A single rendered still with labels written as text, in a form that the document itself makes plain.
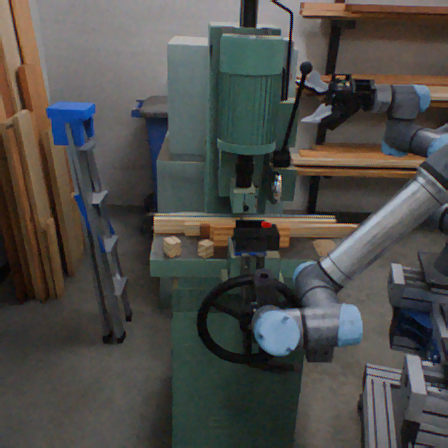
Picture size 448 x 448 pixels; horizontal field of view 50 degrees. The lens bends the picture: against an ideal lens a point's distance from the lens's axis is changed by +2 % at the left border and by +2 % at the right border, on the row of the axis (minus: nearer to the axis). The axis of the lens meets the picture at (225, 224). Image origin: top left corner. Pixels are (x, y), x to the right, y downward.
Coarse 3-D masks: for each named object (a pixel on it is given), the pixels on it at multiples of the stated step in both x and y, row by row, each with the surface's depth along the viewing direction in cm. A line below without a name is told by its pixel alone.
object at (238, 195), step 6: (234, 180) 152; (234, 186) 147; (252, 186) 148; (234, 192) 143; (240, 192) 143; (246, 192) 143; (252, 192) 143; (234, 198) 143; (240, 198) 143; (246, 198) 144; (252, 198) 144; (234, 204) 144; (240, 204) 144; (246, 204) 144; (252, 204) 145; (234, 210) 145; (240, 210) 145; (252, 210) 145
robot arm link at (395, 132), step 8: (392, 120) 131; (400, 120) 130; (408, 120) 130; (392, 128) 132; (400, 128) 131; (408, 128) 129; (416, 128) 128; (384, 136) 135; (392, 136) 132; (400, 136) 130; (408, 136) 128; (384, 144) 135; (392, 144) 133; (400, 144) 131; (408, 144) 128; (384, 152) 136; (392, 152) 134; (400, 152) 133; (408, 152) 131
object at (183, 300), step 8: (176, 280) 146; (176, 288) 143; (184, 288) 143; (192, 288) 143; (200, 288) 143; (208, 288) 143; (176, 296) 144; (184, 296) 144; (192, 296) 144; (200, 296) 144; (224, 296) 145; (232, 296) 145; (280, 296) 146; (176, 304) 145; (184, 304) 145; (192, 304) 145; (200, 304) 145; (224, 304) 146; (232, 304) 146; (176, 312) 146; (184, 312) 146; (192, 312) 147
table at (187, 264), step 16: (160, 240) 149; (192, 240) 150; (208, 240) 150; (304, 240) 153; (336, 240) 154; (160, 256) 139; (176, 256) 140; (192, 256) 140; (224, 256) 141; (288, 256) 143; (304, 256) 143; (320, 256) 143; (160, 272) 140; (176, 272) 140; (192, 272) 140; (208, 272) 141; (224, 272) 138; (288, 272) 142; (240, 288) 133
